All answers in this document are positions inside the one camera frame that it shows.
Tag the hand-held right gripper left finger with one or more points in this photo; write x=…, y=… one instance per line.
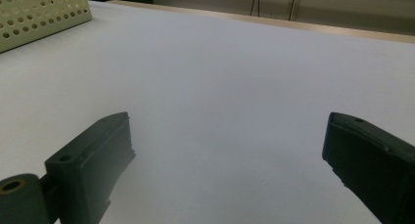
x=88, y=165

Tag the pale green perforated basket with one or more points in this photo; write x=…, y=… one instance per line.
x=39, y=18

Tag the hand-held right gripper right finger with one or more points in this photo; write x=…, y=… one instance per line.
x=375, y=165

